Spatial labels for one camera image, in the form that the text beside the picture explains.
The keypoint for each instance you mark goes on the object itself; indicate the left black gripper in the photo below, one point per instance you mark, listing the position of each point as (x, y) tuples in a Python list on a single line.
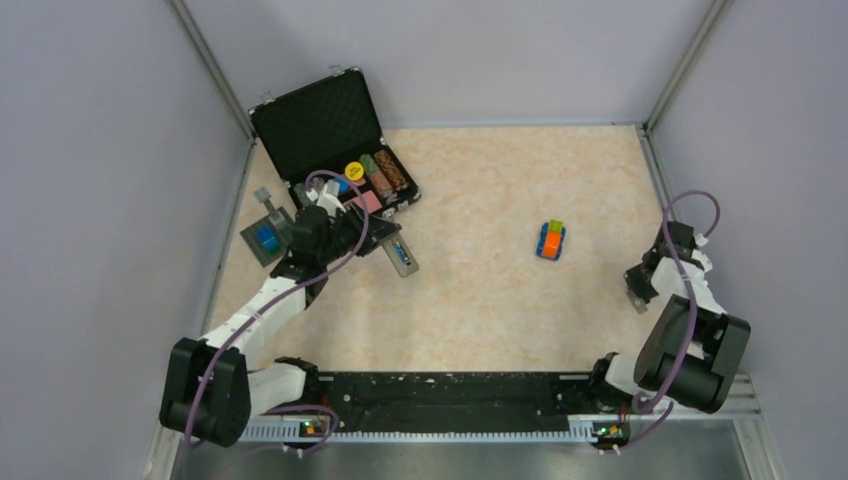
[(378, 229)]

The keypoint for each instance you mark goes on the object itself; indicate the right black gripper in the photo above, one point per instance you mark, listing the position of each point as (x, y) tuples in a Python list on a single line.
[(633, 278)]

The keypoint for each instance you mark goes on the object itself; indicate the grey remote battery cover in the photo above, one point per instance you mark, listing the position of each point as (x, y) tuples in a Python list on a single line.
[(639, 305)]

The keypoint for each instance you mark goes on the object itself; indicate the blue battery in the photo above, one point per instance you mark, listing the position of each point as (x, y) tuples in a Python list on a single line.
[(400, 252)]

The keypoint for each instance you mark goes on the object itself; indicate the white remote control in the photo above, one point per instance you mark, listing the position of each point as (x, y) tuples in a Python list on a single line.
[(404, 271)]

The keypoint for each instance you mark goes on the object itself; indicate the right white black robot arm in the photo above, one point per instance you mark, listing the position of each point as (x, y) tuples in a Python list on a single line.
[(693, 352)]

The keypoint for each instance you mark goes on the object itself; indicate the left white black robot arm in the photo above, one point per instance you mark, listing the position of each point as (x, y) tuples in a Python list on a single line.
[(214, 386)]

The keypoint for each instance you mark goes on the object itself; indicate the pink card deck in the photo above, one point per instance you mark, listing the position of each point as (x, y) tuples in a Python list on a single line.
[(368, 202)]

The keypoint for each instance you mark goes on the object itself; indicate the brown poker chip stack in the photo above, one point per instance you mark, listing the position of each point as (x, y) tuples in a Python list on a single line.
[(390, 168)]

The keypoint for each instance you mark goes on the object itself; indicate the blue poker chip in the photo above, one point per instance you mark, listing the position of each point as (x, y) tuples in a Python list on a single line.
[(344, 185)]

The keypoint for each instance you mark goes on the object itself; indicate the yellow poker chip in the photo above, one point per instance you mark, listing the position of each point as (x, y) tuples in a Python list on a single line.
[(354, 171)]

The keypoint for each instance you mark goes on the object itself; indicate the purple green poker chip stack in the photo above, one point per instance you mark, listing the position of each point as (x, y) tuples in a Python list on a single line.
[(300, 195)]

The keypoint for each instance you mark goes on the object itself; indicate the colourful toy block car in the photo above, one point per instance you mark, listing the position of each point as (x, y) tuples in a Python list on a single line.
[(551, 239)]

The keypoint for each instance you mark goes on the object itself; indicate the grey lego plate with bricks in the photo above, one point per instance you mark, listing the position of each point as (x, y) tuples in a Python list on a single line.
[(269, 237)]

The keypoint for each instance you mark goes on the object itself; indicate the black poker chip case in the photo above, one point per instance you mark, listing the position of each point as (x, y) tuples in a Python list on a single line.
[(326, 125)]

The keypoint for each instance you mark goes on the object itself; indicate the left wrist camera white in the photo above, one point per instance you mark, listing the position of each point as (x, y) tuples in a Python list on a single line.
[(326, 198)]

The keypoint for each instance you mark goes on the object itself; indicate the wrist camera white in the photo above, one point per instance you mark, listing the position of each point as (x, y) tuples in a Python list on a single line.
[(326, 198), (698, 255)]

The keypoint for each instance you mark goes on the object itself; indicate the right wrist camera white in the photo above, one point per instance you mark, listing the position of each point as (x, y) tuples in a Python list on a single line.
[(698, 255)]

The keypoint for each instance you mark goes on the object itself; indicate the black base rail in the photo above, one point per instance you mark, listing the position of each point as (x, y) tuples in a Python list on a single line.
[(464, 407)]

